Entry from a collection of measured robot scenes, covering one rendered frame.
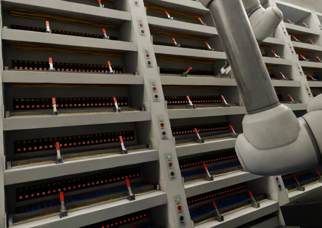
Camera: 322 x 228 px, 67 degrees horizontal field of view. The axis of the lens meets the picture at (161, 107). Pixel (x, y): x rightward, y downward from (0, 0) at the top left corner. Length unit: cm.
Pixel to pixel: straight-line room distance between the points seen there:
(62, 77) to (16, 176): 42
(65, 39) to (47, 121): 39
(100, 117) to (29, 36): 46
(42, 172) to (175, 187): 56
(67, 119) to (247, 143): 69
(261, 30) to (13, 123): 118
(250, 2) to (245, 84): 67
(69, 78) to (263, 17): 96
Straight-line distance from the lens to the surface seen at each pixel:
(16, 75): 111
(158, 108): 121
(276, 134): 77
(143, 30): 139
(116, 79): 119
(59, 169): 101
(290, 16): 298
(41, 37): 121
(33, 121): 104
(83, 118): 107
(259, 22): 136
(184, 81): 137
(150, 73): 127
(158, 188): 117
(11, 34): 121
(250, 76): 78
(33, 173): 101
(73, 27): 152
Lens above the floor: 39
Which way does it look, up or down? 16 degrees up
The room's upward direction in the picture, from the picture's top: 12 degrees counter-clockwise
